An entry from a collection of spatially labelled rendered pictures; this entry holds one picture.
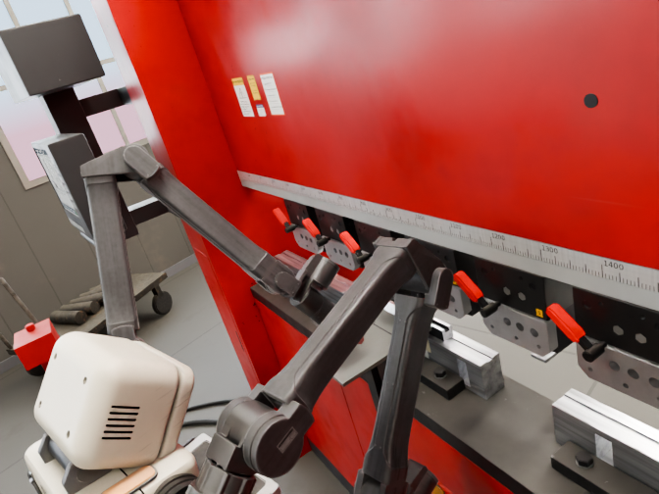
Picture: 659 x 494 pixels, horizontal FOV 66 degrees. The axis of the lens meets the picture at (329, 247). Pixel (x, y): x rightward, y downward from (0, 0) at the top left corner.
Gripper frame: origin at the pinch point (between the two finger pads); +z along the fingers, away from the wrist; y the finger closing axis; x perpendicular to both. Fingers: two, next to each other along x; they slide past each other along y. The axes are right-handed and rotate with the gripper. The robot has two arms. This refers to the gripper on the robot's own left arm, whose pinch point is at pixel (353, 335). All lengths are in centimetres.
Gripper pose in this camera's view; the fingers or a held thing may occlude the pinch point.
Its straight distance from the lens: 123.6
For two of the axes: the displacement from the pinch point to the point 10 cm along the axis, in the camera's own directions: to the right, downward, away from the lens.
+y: -5.2, -2.1, 8.3
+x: -5.8, 8.0, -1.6
